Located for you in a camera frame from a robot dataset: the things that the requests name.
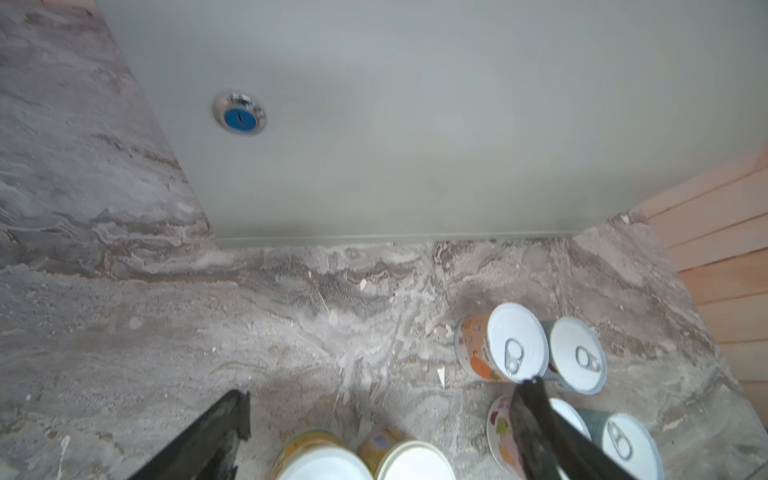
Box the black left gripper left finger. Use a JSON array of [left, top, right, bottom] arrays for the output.
[[131, 389, 251, 479]]

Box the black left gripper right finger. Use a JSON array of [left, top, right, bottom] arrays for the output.
[[509, 377, 631, 479]]

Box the yellow can white lid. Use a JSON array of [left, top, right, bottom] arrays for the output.
[[357, 428, 456, 480], [267, 429, 373, 480]]

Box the pink-label short can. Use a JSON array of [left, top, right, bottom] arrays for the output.
[[486, 394, 593, 480]]

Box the short white-top can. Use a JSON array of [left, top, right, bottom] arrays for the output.
[[577, 408, 665, 480]]

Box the grey-label short can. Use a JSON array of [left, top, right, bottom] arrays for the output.
[[542, 316, 607, 396]]

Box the orange-label short can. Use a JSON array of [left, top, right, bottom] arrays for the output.
[[454, 302, 550, 384]]

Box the blue round cabinet lock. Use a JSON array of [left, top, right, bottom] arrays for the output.
[[211, 92, 267, 136]]

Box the grey metal cabinet box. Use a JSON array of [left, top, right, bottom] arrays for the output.
[[98, 1, 767, 248]]

